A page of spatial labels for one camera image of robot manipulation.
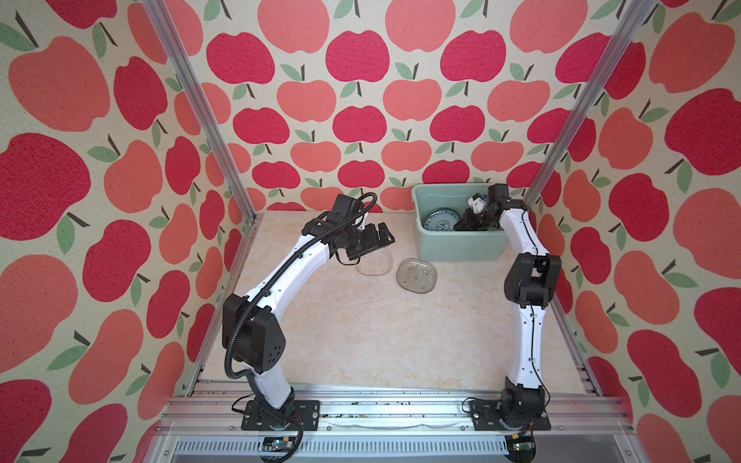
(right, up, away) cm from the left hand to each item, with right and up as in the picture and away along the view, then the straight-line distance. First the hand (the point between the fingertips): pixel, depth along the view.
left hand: (388, 245), depth 81 cm
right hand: (+28, +7, +23) cm, 37 cm away
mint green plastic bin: (+26, 0, +26) cm, 37 cm away
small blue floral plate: (+22, +9, +27) cm, 36 cm away
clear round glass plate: (-4, -8, +26) cm, 27 cm away
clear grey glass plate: (+11, -11, +21) cm, 26 cm away
